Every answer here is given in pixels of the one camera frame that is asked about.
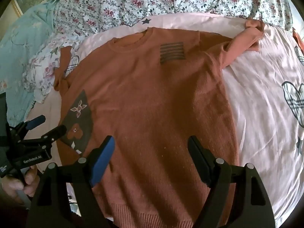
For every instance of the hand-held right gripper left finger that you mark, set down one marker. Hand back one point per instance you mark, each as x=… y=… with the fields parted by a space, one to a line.
x=103 y=161

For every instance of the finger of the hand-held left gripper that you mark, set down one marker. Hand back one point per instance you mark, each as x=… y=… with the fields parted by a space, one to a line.
x=35 y=121
x=53 y=133

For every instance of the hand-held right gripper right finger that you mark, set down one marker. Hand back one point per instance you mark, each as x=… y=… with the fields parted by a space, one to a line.
x=197 y=155

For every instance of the orange knit sweater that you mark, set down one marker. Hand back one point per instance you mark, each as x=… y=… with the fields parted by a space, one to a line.
x=147 y=99

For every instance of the person's left hand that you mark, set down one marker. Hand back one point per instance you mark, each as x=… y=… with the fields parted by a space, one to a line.
x=30 y=179

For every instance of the pink bed sheet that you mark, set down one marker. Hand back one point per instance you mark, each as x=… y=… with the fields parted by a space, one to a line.
x=256 y=114

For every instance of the light blue floral blanket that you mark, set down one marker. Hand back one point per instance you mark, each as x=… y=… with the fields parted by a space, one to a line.
x=21 y=45

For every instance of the green framed picture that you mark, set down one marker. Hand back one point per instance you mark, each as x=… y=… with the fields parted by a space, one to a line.
x=30 y=0

